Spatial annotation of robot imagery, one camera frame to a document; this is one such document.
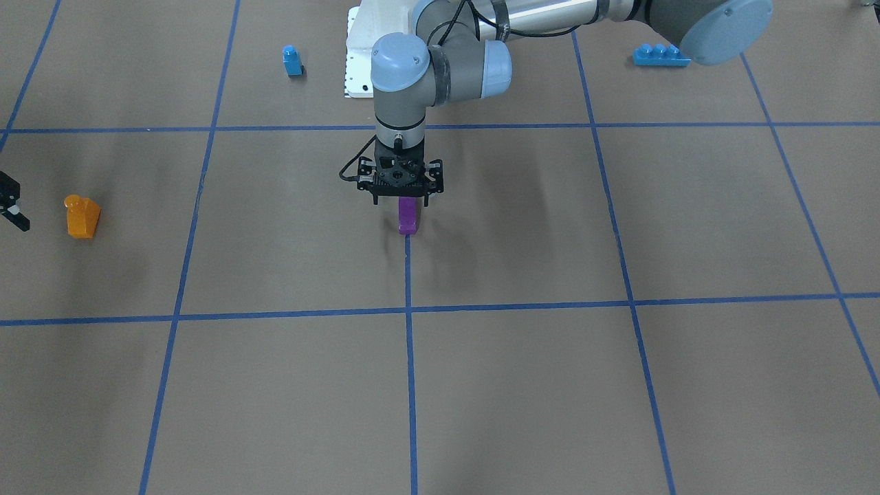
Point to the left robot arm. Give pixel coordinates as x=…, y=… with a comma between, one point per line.
x=454, y=52

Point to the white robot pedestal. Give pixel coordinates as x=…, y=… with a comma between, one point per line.
x=367, y=23

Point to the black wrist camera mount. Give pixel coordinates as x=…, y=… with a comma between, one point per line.
x=400, y=181

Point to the small blue block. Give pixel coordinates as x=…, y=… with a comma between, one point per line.
x=292, y=63

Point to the long blue block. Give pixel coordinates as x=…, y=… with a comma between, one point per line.
x=660, y=55

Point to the purple trapezoid block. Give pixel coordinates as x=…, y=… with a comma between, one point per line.
x=408, y=216

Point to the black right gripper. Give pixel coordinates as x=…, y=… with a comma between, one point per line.
x=12, y=203

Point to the orange trapezoid block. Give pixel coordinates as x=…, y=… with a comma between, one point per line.
x=83, y=216

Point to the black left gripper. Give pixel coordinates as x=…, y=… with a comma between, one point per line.
x=436, y=176

